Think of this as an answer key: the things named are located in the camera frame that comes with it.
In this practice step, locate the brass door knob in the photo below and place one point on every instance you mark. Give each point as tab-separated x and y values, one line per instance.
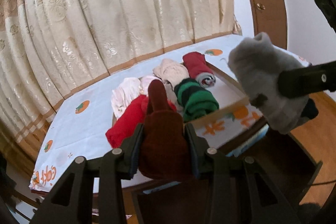
260	6

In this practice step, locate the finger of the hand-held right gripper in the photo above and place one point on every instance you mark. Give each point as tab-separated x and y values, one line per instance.
309	79
258	100

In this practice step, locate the maroon garment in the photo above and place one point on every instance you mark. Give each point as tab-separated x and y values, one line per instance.
162	140

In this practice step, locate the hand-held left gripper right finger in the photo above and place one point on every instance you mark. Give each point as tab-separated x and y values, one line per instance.
193	150

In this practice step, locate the white orange-print tablecloth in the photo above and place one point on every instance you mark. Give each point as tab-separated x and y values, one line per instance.
86	129

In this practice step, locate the pale dotted garment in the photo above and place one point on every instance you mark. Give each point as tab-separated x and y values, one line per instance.
123	95

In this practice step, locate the cream floral curtain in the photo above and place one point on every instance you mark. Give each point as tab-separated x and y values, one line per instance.
105	16

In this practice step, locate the pink garment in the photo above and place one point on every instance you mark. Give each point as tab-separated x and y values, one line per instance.
147	82

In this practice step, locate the dark cloth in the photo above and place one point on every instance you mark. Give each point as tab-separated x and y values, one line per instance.
309	109

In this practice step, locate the green black striped garment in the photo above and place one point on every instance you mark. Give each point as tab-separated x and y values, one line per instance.
197	103

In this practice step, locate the grey garment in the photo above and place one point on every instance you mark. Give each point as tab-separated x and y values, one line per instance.
257	69

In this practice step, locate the bright red garment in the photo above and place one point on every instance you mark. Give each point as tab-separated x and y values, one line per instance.
126	121

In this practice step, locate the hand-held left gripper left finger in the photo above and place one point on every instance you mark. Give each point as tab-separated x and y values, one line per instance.
136	150

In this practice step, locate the dark red garment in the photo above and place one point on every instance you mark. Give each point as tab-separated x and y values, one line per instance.
195	66

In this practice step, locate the cardboard tray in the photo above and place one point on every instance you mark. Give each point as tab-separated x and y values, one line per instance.
223	111

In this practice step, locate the wooden drawer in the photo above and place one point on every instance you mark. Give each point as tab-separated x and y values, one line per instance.
275	155

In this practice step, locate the beige dotted garment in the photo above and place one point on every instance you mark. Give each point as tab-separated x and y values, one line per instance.
172	71

